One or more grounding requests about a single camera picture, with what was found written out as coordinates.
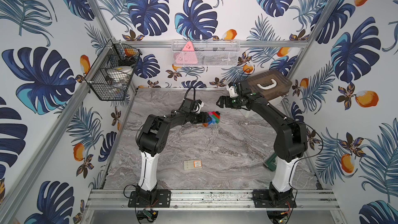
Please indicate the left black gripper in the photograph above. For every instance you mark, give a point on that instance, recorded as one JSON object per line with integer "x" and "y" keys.
{"x": 204, "y": 117}

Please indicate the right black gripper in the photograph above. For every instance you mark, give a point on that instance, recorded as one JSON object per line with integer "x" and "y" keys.
{"x": 226, "y": 99}

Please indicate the green long lego brick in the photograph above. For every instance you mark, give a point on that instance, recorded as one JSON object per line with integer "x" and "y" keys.
{"x": 216, "y": 118}

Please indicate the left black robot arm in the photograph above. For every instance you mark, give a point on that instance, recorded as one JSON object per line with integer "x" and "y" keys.
{"x": 154, "y": 134}

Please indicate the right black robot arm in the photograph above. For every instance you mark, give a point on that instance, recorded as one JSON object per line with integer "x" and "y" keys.
{"x": 291, "y": 142}

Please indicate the brown lidded storage box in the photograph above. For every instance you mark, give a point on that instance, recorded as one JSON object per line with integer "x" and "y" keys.
{"x": 272, "y": 85}

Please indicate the pink triangle object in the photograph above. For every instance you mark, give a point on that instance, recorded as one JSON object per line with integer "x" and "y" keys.
{"x": 187, "y": 56}

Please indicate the white eraser with orange label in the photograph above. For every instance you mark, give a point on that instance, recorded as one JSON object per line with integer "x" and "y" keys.
{"x": 192, "y": 164}

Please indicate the dark green plastic piece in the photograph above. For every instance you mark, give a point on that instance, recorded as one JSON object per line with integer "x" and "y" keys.
{"x": 270, "y": 163}

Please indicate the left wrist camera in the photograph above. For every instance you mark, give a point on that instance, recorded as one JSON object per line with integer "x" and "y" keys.
{"x": 198, "y": 106}

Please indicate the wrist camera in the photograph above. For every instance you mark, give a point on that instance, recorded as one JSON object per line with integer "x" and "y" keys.
{"x": 198, "y": 106}
{"x": 232, "y": 89}

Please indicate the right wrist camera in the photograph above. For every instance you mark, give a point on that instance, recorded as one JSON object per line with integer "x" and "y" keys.
{"x": 232, "y": 89}

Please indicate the white mesh wall basket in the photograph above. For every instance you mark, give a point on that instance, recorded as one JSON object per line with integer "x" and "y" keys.
{"x": 215, "y": 53}

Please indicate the black wire basket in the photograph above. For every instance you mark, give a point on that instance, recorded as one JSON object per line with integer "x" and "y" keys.
{"x": 113, "y": 72}

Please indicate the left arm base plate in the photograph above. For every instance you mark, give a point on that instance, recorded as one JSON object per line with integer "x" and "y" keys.
{"x": 156, "y": 198}

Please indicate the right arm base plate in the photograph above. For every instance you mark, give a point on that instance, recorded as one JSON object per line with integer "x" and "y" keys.
{"x": 270, "y": 198}

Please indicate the aluminium front rail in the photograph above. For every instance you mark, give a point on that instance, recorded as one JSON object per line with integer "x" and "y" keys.
{"x": 224, "y": 200}

